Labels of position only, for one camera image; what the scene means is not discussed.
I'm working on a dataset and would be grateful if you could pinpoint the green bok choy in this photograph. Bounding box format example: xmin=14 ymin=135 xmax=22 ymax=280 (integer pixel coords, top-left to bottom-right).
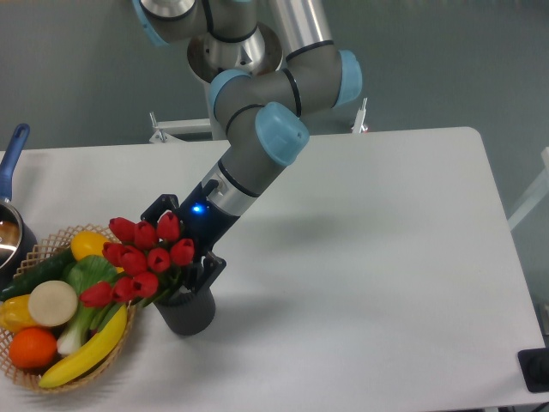
xmin=56 ymin=255 xmax=119 ymax=357

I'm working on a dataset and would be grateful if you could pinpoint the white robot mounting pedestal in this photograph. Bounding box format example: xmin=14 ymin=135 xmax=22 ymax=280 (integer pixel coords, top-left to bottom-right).
xmin=203 ymin=82 xmax=226 ymax=141

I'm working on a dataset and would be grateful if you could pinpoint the yellow bell pepper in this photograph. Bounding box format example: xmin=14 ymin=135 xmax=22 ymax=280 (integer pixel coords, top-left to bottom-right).
xmin=1 ymin=294 xmax=39 ymax=333

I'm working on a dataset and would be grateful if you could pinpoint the white table clamp bracket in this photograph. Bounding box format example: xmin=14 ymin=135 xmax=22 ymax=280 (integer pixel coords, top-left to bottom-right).
xmin=148 ymin=97 xmax=369 ymax=144

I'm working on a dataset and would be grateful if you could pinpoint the black device at table edge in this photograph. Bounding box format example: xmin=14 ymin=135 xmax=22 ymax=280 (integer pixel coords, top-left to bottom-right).
xmin=517 ymin=348 xmax=549 ymax=393

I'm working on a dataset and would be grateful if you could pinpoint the orange fruit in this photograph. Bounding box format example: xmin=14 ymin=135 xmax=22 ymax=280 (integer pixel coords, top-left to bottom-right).
xmin=9 ymin=327 xmax=57 ymax=369

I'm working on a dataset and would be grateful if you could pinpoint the yellow banana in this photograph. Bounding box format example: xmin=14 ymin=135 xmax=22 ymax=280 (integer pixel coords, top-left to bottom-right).
xmin=39 ymin=306 xmax=128 ymax=389

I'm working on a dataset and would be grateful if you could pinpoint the white frame at right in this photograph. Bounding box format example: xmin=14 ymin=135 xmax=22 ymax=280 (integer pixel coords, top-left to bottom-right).
xmin=507 ymin=147 xmax=548 ymax=231

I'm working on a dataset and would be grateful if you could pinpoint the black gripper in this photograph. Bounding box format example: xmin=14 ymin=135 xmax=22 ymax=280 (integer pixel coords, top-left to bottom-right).
xmin=140 ymin=182 xmax=238 ymax=294

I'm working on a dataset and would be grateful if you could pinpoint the blue handled saucepan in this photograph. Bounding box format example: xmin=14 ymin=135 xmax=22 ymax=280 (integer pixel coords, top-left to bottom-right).
xmin=1 ymin=124 xmax=37 ymax=288

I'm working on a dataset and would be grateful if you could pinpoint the yellow lemon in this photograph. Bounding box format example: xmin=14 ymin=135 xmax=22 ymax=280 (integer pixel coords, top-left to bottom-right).
xmin=69 ymin=231 xmax=111 ymax=261

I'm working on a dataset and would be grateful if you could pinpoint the dark grey ribbed vase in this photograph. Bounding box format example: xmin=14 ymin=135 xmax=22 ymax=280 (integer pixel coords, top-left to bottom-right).
xmin=154 ymin=281 xmax=216 ymax=336

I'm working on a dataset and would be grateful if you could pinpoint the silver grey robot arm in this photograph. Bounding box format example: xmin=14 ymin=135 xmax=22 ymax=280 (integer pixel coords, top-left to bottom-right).
xmin=133 ymin=1 xmax=363 ymax=293

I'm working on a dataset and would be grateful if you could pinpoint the woven wicker basket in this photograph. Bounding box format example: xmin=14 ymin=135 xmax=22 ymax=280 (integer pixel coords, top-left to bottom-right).
xmin=1 ymin=224 xmax=136 ymax=394

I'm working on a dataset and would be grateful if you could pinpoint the red tulip bouquet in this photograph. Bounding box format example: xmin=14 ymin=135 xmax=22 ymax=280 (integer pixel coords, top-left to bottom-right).
xmin=79 ymin=212 xmax=195 ymax=308

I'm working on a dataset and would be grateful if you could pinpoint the green cucumber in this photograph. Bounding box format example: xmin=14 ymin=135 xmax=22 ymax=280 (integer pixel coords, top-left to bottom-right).
xmin=1 ymin=249 xmax=75 ymax=302

